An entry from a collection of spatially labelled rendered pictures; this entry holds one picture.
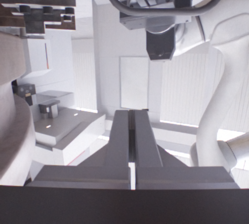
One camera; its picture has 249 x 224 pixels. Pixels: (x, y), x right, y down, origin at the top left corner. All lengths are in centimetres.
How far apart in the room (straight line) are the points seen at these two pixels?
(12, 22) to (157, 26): 209
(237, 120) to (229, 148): 1358
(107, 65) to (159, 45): 307
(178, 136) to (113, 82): 155
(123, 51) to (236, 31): 286
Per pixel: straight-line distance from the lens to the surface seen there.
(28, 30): 142
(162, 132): 321
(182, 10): 32
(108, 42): 341
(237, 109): 1415
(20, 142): 130
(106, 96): 356
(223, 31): 50
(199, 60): 1336
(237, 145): 86
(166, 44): 39
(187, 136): 317
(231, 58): 54
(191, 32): 49
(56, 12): 142
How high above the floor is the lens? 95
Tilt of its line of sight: 16 degrees up
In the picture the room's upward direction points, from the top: 180 degrees clockwise
